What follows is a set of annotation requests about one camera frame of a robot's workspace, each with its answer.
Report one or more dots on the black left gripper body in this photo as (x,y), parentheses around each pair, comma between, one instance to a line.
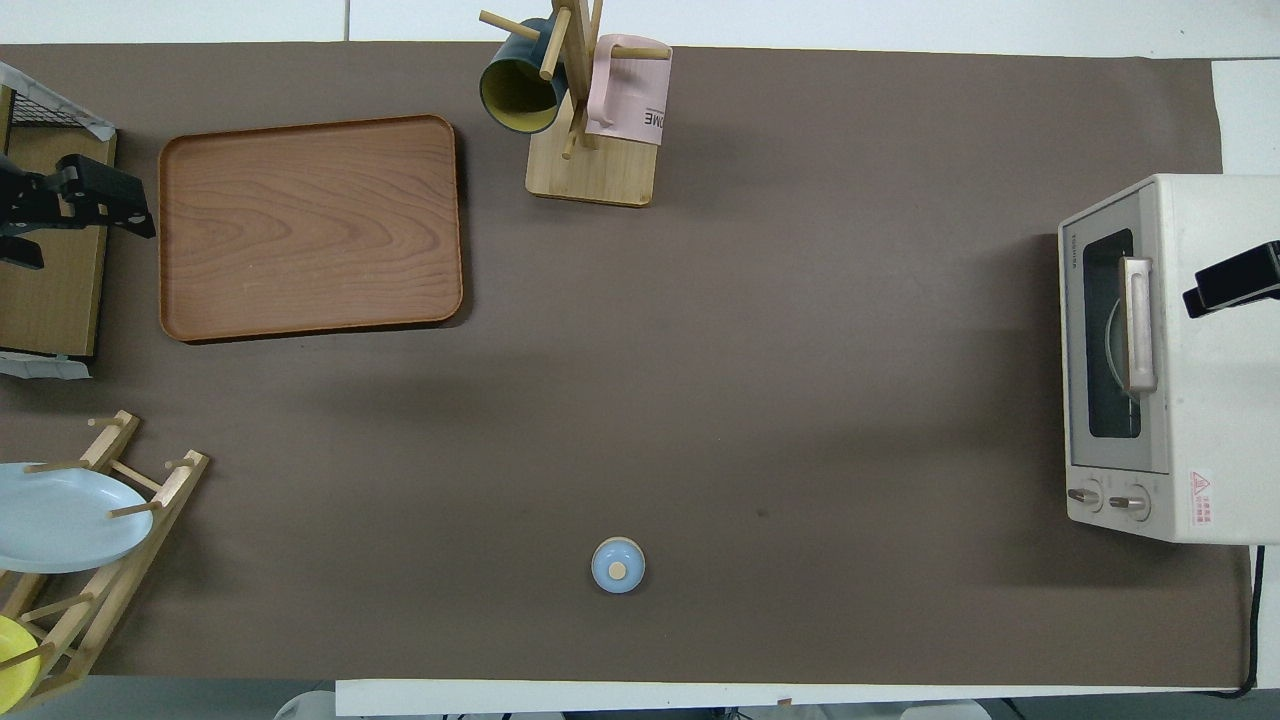
(35,205)

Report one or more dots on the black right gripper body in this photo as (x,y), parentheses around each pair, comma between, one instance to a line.
(1250,275)

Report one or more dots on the white toaster oven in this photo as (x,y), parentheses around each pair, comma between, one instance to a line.
(1200,400)

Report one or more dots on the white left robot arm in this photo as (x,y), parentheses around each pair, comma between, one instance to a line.
(305,706)

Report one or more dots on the white plastic sheet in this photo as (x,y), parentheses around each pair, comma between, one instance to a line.
(40,368)

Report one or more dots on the wooden serving tray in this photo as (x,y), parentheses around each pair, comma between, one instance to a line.
(310,230)

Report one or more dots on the light blue plate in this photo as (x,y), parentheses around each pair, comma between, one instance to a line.
(60,520)

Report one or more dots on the wooden dish rack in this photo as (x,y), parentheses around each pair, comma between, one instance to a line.
(110,560)

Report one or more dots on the yellow plate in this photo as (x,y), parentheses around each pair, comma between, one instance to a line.
(12,660)

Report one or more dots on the dark blue mug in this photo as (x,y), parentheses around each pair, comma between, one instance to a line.
(515,90)

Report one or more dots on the wooden mug tree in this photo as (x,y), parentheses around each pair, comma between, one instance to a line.
(595,175)

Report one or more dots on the brown table mat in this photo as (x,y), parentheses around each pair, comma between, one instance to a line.
(700,380)

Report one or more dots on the pink mug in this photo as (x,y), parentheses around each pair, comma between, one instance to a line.
(630,100)

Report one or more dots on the blue call bell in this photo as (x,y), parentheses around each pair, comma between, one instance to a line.
(618,566)

